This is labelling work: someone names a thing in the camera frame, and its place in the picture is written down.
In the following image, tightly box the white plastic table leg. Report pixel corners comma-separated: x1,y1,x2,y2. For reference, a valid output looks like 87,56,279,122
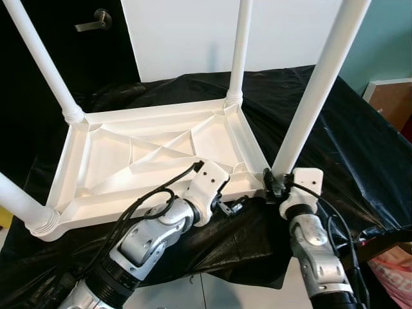
225,0,254,108
2,0,86,124
0,173,60,236
272,0,373,178

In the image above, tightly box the white plastic table top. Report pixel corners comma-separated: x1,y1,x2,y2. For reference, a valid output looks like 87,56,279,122
29,97,272,242

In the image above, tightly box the black plastic table cover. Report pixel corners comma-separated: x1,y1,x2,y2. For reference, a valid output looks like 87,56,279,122
0,64,412,309

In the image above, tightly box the dark red fabric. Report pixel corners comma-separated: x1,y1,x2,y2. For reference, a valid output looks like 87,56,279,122
400,111,412,144

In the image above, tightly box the brown wooden board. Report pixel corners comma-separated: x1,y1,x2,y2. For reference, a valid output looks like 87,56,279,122
364,79,412,133

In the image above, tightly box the pink plastic bag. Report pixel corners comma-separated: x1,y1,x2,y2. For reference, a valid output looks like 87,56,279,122
367,241,412,308

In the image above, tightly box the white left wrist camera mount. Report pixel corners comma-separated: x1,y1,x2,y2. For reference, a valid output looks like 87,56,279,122
187,161,231,226

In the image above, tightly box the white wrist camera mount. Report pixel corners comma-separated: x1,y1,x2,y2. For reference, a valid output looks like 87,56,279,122
279,167,324,220
187,161,231,226

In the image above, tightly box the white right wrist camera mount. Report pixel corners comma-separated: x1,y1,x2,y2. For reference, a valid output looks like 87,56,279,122
279,167,324,220

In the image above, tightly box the silver lever door handle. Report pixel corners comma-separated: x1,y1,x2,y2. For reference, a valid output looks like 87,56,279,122
74,8,112,33

